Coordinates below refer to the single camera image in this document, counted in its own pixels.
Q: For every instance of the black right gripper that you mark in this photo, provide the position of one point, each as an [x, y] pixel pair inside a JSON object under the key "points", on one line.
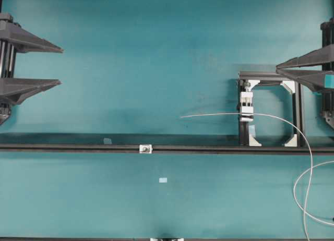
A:
{"points": [[315, 80]]}

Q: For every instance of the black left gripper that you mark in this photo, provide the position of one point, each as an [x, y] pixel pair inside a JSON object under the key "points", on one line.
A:
{"points": [[15, 90]]}

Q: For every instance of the pale tape patch on table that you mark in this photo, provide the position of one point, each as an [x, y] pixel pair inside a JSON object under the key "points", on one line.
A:
{"points": [[163, 180]]}

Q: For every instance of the black aluminium rectangular frame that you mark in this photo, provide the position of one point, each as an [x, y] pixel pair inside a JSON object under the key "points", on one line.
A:
{"points": [[248, 80]]}

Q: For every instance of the white corner bracket lower right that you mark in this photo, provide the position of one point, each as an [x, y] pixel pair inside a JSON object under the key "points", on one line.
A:
{"points": [[292, 141]]}

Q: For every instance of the white corner bracket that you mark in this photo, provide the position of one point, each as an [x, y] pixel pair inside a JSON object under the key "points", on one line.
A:
{"points": [[292, 141], [253, 142]]}

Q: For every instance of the white wire clamp block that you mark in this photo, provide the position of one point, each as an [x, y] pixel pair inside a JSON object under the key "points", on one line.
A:
{"points": [[246, 107]]}

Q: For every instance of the long black aluminium rail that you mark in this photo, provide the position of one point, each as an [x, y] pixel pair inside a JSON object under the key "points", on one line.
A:
{"points": [[156, 149]]}

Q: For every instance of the white corner bracket lower left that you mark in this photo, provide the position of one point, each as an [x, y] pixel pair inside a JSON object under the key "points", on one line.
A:
{"points": [[253, 142]]}

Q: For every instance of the pale tape patch near rail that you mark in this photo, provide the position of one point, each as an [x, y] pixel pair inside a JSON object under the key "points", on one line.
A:
{"points": [[107, 141]]}

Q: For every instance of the white bracket with hole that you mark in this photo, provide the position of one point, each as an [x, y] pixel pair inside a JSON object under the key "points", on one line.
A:
{"points": [[145, 148]]}

